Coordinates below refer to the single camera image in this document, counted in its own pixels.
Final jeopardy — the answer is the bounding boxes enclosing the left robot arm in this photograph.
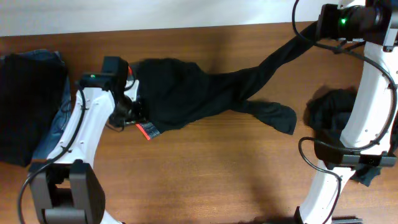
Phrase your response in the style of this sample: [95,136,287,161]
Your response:
[24,56,146,223]

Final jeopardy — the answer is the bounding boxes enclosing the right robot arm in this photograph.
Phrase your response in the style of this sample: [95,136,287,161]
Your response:
[294,0,397,223]

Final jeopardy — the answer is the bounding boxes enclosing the folded blue jeans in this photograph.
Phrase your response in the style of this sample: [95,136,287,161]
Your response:
[0,49,77,161]

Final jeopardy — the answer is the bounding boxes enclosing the black leggings red waistband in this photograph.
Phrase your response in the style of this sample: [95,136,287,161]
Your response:
[132,22,317,140]

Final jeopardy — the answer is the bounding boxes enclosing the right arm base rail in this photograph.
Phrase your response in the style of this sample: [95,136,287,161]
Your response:
[331,217,363,224]

